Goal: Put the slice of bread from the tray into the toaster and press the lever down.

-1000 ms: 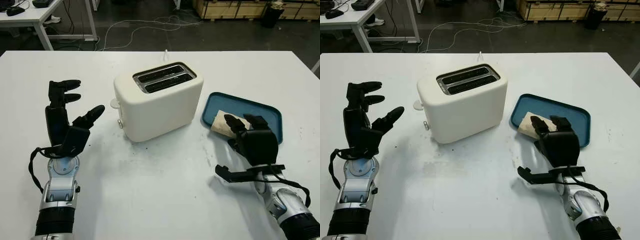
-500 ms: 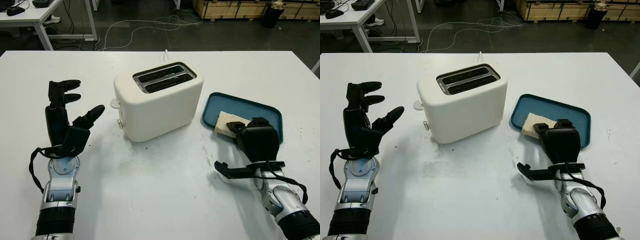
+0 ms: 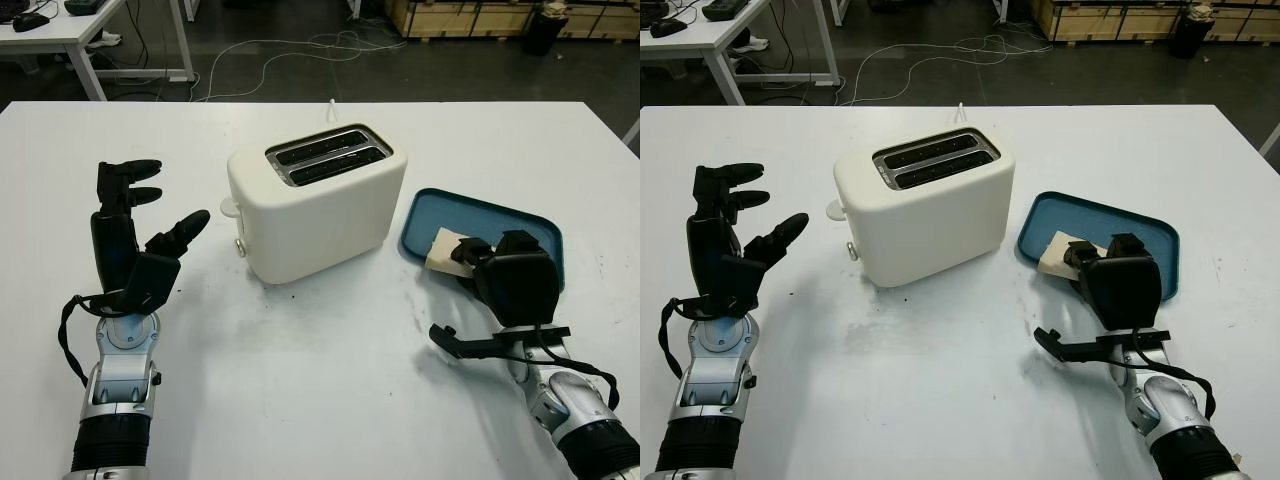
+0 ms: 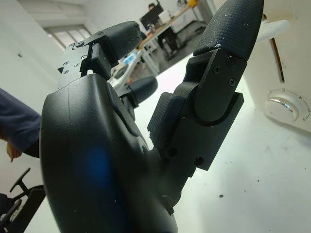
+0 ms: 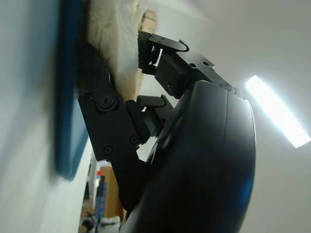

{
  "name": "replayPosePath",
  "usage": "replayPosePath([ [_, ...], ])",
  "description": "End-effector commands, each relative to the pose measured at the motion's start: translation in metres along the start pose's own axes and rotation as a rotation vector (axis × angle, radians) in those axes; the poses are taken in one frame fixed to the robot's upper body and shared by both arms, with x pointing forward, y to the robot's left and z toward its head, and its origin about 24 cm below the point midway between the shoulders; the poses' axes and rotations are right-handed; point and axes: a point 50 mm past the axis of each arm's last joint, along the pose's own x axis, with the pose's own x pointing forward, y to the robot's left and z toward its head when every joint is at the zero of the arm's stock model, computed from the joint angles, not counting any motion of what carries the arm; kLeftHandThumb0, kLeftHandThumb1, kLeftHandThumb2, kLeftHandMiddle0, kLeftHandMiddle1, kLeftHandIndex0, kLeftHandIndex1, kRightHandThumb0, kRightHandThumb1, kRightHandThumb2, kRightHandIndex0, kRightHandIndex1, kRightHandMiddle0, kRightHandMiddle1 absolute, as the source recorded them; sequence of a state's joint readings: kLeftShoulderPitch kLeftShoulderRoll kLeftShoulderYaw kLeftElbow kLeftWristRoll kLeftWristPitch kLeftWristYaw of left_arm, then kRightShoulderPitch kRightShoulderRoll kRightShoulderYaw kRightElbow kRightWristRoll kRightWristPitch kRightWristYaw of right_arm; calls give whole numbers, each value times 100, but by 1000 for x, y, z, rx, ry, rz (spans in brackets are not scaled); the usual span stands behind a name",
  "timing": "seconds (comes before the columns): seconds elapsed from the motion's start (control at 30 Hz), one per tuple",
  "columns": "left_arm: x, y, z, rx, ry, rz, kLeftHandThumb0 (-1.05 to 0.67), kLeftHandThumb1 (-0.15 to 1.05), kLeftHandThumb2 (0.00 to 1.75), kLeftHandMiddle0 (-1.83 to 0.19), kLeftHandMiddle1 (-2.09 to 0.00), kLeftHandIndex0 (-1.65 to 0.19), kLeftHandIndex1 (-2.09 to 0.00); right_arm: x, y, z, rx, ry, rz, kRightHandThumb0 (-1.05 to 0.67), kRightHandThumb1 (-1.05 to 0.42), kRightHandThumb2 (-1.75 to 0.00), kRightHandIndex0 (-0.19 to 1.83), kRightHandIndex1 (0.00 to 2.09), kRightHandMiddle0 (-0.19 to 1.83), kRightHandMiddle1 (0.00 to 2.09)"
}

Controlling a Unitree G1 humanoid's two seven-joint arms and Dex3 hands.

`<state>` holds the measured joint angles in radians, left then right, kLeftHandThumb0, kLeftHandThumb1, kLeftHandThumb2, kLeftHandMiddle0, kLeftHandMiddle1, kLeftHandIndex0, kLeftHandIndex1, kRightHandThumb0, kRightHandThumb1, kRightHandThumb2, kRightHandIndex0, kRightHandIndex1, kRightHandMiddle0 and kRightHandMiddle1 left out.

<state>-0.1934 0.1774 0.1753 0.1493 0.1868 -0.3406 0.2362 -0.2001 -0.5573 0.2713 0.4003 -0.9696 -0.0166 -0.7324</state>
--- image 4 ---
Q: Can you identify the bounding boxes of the white toaster lever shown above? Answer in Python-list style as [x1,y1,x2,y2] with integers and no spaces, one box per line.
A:
[257,19,291,43]

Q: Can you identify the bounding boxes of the black office chair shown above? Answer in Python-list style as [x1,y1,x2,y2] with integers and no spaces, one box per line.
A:
[0,167,46,233]

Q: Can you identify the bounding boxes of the long wooden top desk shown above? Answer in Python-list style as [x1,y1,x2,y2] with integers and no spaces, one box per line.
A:
[139,0,214,49]

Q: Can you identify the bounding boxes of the cream white two-slot toaster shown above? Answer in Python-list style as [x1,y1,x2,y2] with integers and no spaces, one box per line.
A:
[240,0,311,133]

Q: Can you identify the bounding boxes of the black computer monitor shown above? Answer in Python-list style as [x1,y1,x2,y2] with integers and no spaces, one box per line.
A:
[139,11,160,31]

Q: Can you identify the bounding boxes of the bystander's bare hand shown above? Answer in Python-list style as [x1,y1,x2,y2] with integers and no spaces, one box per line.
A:
[6,142,23,163]

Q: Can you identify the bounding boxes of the person's blue sleeved arm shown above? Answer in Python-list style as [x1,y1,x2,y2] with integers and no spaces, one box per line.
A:
[0,88,42,158]

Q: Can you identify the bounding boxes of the white toaster browning dial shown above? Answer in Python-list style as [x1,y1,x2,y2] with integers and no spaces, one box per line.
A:
[264,89,306,123]

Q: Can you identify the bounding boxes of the white office desk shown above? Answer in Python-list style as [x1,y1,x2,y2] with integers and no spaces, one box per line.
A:
[109,41,162,94]

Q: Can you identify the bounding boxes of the window with grey frame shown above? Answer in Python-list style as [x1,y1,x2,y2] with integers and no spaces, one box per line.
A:
[43,24,95,49]

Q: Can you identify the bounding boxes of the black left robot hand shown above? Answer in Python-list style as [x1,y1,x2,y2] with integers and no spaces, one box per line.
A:
[38,0,265,233]

